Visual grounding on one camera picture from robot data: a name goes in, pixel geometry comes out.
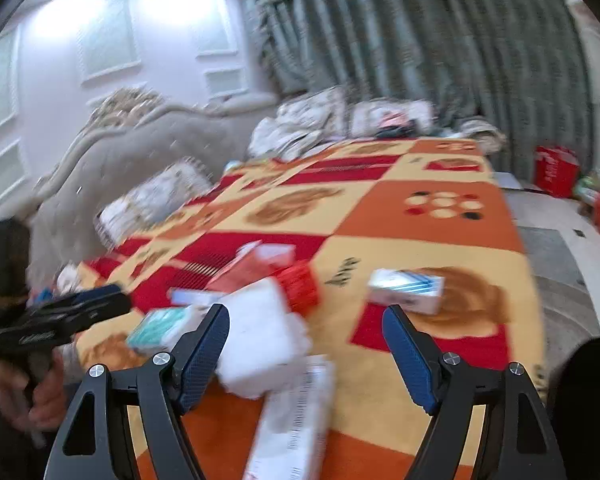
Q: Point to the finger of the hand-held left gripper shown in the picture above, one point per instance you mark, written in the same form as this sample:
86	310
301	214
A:
95	312
87	294

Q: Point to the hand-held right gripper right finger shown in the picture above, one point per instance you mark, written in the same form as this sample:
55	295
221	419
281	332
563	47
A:
410	360

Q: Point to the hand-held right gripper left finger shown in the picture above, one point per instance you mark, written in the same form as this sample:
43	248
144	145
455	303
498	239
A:
205	355

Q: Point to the person's left hand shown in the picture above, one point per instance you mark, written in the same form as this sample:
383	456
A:
45	400

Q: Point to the teal and white box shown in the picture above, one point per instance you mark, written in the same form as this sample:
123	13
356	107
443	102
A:
160	330

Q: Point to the small white blue box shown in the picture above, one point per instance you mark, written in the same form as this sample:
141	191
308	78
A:
190	297

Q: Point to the white crumpled plastic bag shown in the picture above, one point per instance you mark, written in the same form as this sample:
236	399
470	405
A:
265	340

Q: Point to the white and blue box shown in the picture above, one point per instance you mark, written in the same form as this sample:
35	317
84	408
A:
405	290

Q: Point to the red and white box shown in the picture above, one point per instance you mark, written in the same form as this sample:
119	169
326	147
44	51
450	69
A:
250	265

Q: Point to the white barcode package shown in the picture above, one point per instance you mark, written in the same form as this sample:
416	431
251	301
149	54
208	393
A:
295	420

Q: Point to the red ribbed pack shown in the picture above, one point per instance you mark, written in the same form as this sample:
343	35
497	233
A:
300	285

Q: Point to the floral pillow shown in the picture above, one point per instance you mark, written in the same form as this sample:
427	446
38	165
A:
155	195

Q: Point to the orange red patterned blanket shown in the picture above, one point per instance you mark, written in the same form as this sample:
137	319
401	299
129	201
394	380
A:
380	210

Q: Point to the grey floor rug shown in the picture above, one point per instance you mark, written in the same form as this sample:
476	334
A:
550	270

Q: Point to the beige tufted bed headboard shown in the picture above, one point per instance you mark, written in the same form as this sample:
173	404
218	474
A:
155	135

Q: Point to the flat white box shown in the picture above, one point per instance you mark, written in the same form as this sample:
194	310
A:
510	181

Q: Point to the dark cloth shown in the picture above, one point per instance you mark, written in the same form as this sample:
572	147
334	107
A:
395	131

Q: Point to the rolled floral quilt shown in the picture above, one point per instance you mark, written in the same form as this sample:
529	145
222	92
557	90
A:
480	132

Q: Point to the red storage box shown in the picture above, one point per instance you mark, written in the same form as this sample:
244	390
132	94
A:
555	170

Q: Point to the green plastic bag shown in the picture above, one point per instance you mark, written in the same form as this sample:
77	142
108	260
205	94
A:
587	187

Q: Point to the floral cushion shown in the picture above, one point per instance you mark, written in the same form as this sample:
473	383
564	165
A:
390	112

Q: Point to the pile of floral bedding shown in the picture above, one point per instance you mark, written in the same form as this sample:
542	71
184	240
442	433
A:
290	120

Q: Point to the grey green patterned curtain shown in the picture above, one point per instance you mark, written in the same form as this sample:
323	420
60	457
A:
405	35

